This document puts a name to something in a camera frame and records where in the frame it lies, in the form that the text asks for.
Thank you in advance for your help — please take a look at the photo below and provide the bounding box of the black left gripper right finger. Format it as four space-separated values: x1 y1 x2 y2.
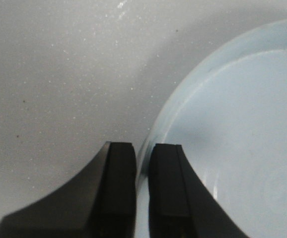
148 144 247 238

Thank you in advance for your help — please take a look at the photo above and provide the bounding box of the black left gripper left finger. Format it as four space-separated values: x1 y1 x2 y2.
0 142 137 238

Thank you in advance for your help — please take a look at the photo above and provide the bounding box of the light blue round plate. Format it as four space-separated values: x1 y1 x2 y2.
135 20 287 238

